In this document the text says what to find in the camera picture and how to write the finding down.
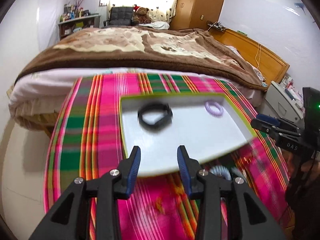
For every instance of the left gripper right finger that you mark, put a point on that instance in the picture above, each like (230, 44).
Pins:
(189, 169)

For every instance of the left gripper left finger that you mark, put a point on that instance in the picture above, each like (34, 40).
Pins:
(129, 171)

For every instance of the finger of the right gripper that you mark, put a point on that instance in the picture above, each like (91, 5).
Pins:
(268, 119)
(272, 129)

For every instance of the black wristband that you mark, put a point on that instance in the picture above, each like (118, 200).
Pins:
(155, 116)

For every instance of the grey drawer cabinet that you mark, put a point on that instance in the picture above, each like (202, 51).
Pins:
(279, 105)

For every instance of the green white shallow tray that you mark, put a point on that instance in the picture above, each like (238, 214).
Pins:
(209, 125)

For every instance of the pink green plaid cloth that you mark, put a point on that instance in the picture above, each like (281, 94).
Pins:
(86, 142)

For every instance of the wooden headboard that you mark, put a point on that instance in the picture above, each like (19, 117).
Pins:
(272, 67)

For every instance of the brown patterned blanket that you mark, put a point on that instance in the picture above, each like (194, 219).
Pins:
(186, 50)

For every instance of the white bed sheet mattress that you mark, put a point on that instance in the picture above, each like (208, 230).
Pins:
(41, 92)

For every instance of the wooden wardrobe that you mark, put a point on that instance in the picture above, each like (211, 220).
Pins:
(196, 14)

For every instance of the white pillow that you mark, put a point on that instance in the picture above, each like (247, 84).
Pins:
(159, 25)

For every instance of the dark grey chair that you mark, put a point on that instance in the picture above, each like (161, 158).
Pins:
(120, 16)

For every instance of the brown teddy bear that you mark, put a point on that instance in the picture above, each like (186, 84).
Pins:
(141, 16)

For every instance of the wooden desk shelf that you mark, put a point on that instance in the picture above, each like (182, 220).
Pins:
(71, 26)

